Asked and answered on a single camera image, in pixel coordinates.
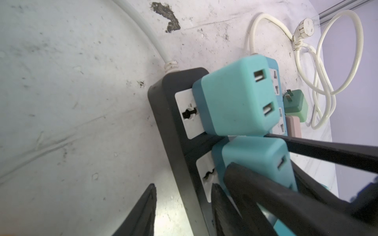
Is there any white cable of blue strip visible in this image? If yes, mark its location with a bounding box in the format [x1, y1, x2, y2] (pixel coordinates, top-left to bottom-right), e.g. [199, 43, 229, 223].
[248, 9, 364, 130]

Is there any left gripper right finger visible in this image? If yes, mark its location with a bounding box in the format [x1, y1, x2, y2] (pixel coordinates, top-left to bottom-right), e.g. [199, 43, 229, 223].
[211, 183, 254, 236]

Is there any teal adapter front black strip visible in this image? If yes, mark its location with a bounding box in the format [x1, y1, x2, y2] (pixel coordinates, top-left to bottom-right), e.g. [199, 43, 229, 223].
[211, 135, 299, 236]

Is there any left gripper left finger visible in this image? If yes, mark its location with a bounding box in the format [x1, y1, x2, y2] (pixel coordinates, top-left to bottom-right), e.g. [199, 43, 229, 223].
[113, 183, 157, 236]

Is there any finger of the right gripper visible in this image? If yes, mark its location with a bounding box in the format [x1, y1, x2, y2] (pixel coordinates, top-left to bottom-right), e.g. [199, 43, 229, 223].
[265, 134, 378, 173]
[224, 163, 378, 236]

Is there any blue power strip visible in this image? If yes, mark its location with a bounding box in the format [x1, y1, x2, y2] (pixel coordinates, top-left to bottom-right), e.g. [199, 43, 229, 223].
[266, 57, 287, 136]

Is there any pink adapter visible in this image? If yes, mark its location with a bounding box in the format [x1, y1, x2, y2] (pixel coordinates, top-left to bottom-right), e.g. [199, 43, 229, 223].
[285, 116, 302, 138]

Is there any teal adapter black strip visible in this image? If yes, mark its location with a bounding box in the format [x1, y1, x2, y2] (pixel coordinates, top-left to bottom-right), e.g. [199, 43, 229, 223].
[211, 135, 299, 236]
[192, 55, 280, 136]

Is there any green adapter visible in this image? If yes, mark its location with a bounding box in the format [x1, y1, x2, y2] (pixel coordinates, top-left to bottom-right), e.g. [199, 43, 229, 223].
[283, 89, 308, 123]

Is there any black power strip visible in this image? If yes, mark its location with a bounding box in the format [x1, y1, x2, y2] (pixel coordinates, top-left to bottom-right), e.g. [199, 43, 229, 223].
[148, 67, 222, 236]

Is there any grey cable with plug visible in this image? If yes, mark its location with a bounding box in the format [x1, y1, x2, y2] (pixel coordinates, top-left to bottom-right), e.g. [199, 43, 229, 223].
[112, 0, 179, 73]

